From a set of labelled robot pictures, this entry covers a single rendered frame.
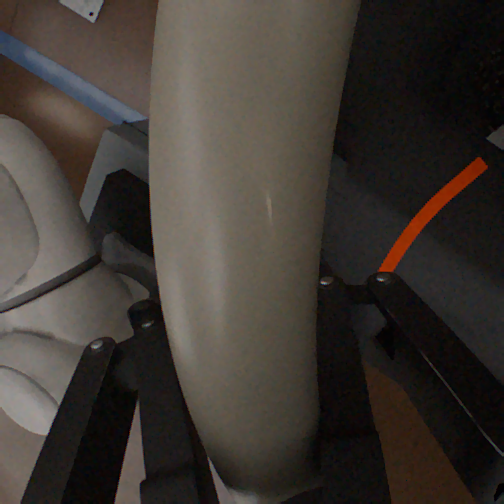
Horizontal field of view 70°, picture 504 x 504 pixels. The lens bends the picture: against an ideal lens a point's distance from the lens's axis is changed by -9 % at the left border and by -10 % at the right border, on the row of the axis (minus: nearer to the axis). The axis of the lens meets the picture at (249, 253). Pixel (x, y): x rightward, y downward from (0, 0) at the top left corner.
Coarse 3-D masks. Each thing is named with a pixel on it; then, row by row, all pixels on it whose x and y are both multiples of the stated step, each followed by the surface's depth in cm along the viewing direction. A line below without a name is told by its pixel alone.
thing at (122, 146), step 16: (112, 128) 60; (128, 128) 63; (144, 128) 66; (112, 144) 60; (128, 144) 60; (144, 144) 61; (96, 160) 62; (112, 160) 61; (128, 160) 60; (144, 160) 60; (336, 160) 121; (96, 176) 63; (144, 176) 61; (336, 176) 105; (96, 192) 65; (336, 192) 93
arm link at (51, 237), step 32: (0, 128) 39; (0, 160) 38; (32, 160) 41; (0, 192) 37; (32, 192) 40; (64, 192) 44; (0, 224) 36; (32, 224) 39; (64, 224) 43; (0, 256) 36; (32, 256) 39; (64, 256) 42; (96, 256) 47; (0, 288) 38; (32, 288) 40
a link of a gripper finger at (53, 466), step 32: (96, 352) 13; (96, 384) 11; (64, 416) 10; (96, 416) 10; (128, 416) 13; (64, 448) 9; (96, 448) 10; (32, 480) 8; (64, 480) 8; (96, 480) 9
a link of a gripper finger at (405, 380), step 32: (384, 288) 12; (416, 320) 11; (384, 352) 13; (416, 352) 10; (448, 352) 9; (416, 384) 10; (448, 384) 9; (480, 384) 8; (448, 416) 9; (480, 416) 8; (448, 448) 9; (480, 448) 7; (480, 480) 8
